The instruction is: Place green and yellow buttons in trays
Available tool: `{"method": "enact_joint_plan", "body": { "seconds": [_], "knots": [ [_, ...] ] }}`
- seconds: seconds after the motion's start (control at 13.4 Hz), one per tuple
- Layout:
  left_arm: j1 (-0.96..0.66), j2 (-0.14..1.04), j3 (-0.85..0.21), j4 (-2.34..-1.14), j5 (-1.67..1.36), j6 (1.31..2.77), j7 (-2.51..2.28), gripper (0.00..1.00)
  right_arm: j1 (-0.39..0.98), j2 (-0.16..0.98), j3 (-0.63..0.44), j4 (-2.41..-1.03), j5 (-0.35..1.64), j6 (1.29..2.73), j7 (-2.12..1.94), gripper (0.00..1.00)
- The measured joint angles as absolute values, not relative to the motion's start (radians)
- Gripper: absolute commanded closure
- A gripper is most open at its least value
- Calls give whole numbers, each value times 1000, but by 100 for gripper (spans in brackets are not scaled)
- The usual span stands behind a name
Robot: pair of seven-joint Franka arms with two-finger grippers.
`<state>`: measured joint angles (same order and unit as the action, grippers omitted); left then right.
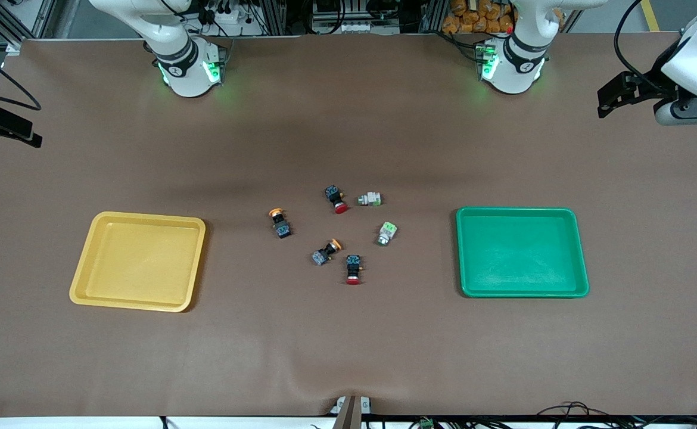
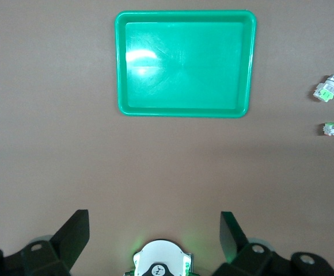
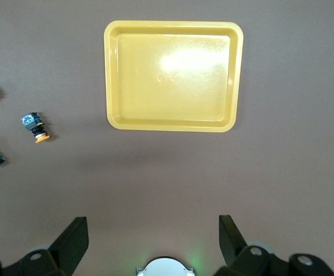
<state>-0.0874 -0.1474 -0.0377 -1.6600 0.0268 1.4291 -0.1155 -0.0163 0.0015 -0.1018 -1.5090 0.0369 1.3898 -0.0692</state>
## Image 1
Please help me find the yellow cap push button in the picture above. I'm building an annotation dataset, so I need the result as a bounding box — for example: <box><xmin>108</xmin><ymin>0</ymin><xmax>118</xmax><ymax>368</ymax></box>
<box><xmin>268</xmin><ymin>207</ymin><xmax>293</xmax><ymax>240</ymax></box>
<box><xmin>311</xmin><ymin>238</ymin><xmax>343</xmax><ymax>266</ymax></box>

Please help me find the orange net bag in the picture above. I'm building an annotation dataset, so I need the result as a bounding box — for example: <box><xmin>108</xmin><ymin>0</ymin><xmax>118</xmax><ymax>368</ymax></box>
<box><xmin>442</xmin><ymin>0</ymin><xmax>515</xmax><ymax>35</ymax></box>

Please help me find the yellow plastic tray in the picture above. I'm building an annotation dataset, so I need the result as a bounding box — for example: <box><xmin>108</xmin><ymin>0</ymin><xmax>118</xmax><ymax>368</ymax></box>
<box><xmin>69</xmin><ymin>211</ymin><xmax>207</xmax><ymax>313</ymax></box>

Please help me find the green plastic tray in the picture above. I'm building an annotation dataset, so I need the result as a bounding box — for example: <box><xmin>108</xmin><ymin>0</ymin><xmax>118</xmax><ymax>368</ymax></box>
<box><xmin>456</xmin><ymin>206</ymin><xmax>590</xmax><ymax>299</ymax></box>

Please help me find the white power strip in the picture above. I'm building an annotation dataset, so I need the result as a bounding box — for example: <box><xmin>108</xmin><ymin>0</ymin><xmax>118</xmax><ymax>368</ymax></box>
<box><xmin>211</xmin><ymin>5</ymin><xmax>248</xmax><ymax>24</ymax></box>

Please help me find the brown table mat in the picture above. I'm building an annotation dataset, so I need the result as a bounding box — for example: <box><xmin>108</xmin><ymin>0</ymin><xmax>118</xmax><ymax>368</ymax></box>
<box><xmin>0</xmin><ymin>33</ymin><xmax>697</xmax><ymax>418</ymax></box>

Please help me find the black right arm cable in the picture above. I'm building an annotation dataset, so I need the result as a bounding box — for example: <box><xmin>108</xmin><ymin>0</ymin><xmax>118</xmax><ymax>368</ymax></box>
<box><xmin>0</xmin><ymin>45</ymin><xmax>43</xmax><ymax>112</ymax></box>

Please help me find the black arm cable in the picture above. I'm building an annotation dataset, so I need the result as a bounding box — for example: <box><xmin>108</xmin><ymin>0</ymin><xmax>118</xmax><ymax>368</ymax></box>
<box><xmin>0</xmin><ymin>45</ymin><xmax>43</xmax><ymax>112</ymax></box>
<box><xmin>614</xmin><ymin>0</ymin><xmax>683</xmax><ymax>93</ymax></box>

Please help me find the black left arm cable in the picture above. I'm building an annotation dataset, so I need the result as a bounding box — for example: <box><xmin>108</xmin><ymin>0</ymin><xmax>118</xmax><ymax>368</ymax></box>
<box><xmin>614</xmin><ymin>0</ymin><xmax>683</xmax><ymax>93</ymax></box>

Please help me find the aluminium frame rail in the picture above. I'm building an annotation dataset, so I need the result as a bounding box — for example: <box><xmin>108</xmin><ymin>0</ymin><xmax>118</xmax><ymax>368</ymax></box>
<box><xmin>0</xmin><ymin>0</ymin><xmax>57</xmax><ymax>51</ymax></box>

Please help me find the metal table clamp bracket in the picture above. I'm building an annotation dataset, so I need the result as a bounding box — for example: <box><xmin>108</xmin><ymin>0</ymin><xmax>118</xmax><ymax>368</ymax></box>
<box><xmin>329</xmin><ymin>395</ymin><xmax>373</xmax><ymax>429</ymax></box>

